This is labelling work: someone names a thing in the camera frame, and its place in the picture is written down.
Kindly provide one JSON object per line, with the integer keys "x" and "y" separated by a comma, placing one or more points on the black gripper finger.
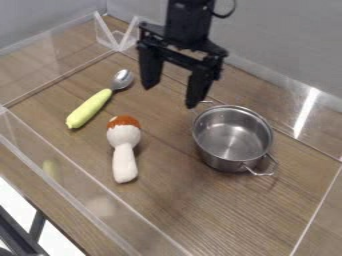
{"x": 149, "y": 65}
{"x": 199, "y": 84}

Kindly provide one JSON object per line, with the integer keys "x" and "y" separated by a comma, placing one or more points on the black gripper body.
{"x": 181, "y": 38}

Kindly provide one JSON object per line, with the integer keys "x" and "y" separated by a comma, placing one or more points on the plush mushroom toy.
{"x": 122, "y": 136}

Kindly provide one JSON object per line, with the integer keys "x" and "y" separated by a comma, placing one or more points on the dark metal table leg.
{"x": 21, "y": 243}

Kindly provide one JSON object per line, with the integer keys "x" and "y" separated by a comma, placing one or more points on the spoon with yellow-green handle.
{"x": 90, "y": 106}

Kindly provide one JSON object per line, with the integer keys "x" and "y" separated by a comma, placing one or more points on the silver pot with handles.
{"x": 233, "y": 139}

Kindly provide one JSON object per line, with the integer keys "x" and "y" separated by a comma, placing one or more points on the clear acrylic enclosure wall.
{"x": 180, "y": 209}

